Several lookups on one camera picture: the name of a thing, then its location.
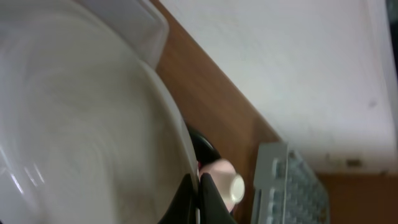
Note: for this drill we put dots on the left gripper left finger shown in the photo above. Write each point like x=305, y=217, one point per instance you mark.
x=182, y=209

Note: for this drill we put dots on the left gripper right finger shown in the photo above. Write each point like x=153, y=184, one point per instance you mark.
x=212, y=207

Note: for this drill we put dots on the grey plate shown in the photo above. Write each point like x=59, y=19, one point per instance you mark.
x=89, y=131

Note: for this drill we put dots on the grey dishwasher rack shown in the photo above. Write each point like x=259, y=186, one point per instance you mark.
x=286, y=190

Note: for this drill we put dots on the white cup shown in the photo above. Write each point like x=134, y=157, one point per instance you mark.
x=237, y=189

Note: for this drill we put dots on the pink bowl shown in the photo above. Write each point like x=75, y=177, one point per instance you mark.
x=222, y=173

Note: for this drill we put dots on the round black serving tray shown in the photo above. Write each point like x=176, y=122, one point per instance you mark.
x=204, y=151

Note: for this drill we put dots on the clear plastic bin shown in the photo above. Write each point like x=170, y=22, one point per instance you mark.
x=138, y=22

